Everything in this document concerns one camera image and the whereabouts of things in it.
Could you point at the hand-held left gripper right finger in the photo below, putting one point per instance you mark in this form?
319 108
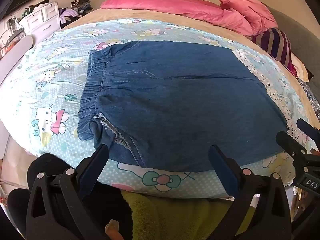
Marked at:
222 165

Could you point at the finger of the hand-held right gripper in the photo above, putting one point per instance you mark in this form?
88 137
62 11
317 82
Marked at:
308 125
290 142

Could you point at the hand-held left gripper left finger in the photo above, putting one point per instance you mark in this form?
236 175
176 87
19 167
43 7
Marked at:
96 163

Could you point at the blue denim pants lace trim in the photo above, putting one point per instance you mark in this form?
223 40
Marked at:
180 105

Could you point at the person's right hand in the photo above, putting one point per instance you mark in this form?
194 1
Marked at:
315 152

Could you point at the cream pillow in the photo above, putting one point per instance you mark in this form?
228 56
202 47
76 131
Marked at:
300 67

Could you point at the person's green clothing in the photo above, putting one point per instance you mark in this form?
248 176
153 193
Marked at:
165 215

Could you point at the striped purple cloth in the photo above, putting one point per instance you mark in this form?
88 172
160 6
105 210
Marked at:
275 43

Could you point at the cartoon cat printed blanket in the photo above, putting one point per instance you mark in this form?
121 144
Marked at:
50 85

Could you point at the grey padded headboard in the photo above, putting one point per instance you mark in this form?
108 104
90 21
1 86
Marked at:
297 30

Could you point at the white chair back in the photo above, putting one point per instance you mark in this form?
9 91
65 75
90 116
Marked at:
15 55

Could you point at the beige bed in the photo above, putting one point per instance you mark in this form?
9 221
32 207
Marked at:
105 16

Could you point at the pile of clothes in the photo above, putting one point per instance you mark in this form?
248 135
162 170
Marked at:
75 11

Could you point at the white dresser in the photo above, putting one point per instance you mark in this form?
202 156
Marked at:
41 17

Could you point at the pink quilt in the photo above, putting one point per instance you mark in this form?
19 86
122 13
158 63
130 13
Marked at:
190 7

